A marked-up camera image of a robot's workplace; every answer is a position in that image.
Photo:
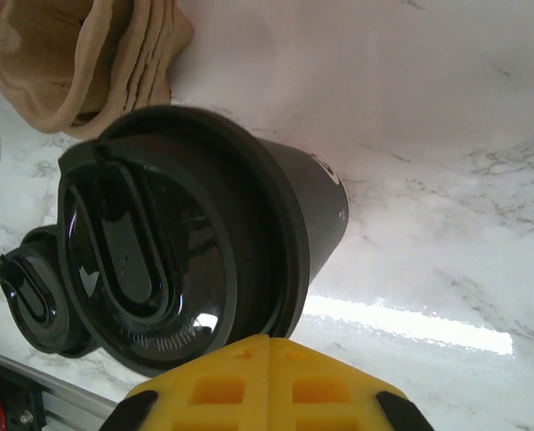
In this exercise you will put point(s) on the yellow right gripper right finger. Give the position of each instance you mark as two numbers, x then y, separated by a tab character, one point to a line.
338	404

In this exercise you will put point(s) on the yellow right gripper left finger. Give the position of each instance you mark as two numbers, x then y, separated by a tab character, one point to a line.
203	404

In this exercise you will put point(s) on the black lidded coffee cup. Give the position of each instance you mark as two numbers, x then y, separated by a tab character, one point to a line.
181	224

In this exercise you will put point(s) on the black cup lid stack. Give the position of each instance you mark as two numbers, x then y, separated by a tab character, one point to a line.
33	292

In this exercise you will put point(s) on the brown pulp cup carrier stack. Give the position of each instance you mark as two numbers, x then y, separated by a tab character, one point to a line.
46	67

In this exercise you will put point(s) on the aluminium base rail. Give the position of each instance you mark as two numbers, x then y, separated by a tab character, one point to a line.
69	395

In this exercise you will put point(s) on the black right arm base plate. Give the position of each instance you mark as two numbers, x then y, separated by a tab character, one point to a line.
6	395

